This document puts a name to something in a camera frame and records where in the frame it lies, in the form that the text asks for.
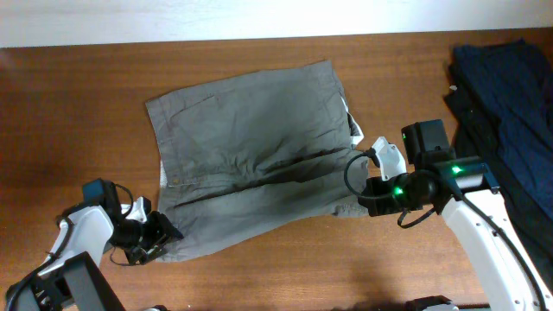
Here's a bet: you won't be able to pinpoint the grey shorts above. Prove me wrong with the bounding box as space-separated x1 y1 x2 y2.
146 60 368 263

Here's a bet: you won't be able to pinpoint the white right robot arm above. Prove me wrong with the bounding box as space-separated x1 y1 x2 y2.
355 149 552 311

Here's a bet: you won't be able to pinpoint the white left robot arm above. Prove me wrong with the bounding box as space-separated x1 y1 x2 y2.
5 204 183 310

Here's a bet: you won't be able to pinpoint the black garment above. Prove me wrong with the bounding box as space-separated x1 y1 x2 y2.
444 65 552 289

